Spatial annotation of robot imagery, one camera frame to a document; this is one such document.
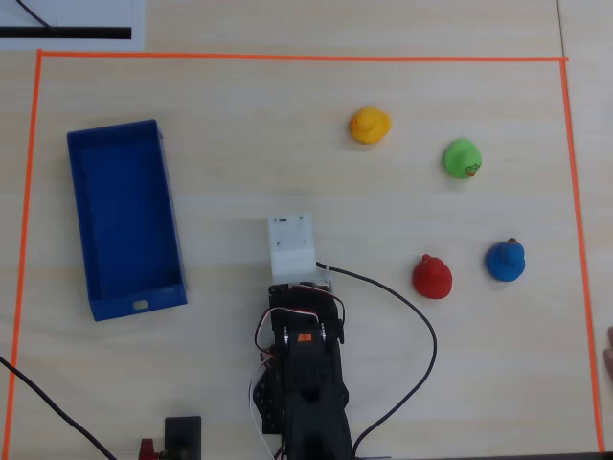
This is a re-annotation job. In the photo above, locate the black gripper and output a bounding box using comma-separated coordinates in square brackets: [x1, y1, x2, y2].
[267, 282, 342, 318]

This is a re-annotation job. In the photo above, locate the blue rubber duck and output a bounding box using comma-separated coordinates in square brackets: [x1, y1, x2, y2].
[485, 237, 527, 283]

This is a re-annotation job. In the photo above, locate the red rubber duck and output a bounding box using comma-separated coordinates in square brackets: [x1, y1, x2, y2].
[412, 253, 454, 301]

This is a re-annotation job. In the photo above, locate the yellow rubber duck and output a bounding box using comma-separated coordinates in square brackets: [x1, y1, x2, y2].
[348, 106, 393, 145]

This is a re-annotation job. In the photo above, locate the blue plastic box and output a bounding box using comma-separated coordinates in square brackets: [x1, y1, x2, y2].
[65, 118, 189, 322]

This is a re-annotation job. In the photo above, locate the green rubber duck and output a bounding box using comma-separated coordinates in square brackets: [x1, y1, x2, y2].
[442, 137, 483, 181]

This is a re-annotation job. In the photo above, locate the person's hand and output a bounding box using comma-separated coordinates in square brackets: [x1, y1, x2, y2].
[602, 325, 613, 387]

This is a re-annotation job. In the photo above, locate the orange tape strip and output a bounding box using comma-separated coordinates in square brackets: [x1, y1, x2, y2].
[558, 57, 605, 454]
[36, 49, 570, 63]
[2, 50, 44, 460]

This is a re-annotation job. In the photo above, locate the white paper with black bar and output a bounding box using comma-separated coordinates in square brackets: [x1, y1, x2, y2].
[0, 0, 146, 51]

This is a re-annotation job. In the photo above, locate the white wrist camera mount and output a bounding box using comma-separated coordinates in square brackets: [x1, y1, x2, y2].
[266, 213, 332, 292]

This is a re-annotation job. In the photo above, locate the black camera mount cable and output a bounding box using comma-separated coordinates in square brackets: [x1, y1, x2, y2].
[315, 261, 438, 454]

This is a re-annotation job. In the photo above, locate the black camera stand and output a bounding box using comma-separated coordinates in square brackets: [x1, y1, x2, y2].
[164, 415, 203, 460]

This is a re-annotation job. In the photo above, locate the long black cable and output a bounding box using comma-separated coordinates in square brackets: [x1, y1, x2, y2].
[0, 355, 119, 460]

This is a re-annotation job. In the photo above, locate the thin black cable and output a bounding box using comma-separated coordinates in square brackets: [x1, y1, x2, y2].
[16, 0, 58, 33]

